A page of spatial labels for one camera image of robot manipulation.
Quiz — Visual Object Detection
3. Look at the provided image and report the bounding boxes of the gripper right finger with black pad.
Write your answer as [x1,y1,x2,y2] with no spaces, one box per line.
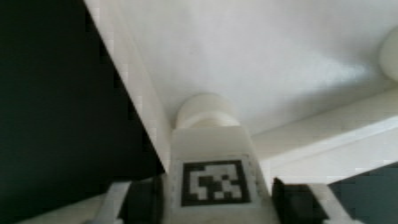
[271,178,366,224]

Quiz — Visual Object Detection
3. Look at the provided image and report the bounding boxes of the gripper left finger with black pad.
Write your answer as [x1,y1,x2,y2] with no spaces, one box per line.
[88,176,167,224]

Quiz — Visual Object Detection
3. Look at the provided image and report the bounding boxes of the white table leg with tag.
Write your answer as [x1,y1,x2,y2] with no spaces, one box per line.
[162,94,279,224]

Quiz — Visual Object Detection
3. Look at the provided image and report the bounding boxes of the white square table top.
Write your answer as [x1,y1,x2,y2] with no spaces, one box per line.
[82,0,398,174]

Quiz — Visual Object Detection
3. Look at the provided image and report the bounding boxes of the white front fence bar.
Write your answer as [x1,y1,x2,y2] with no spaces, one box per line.
[256,115,398,184]

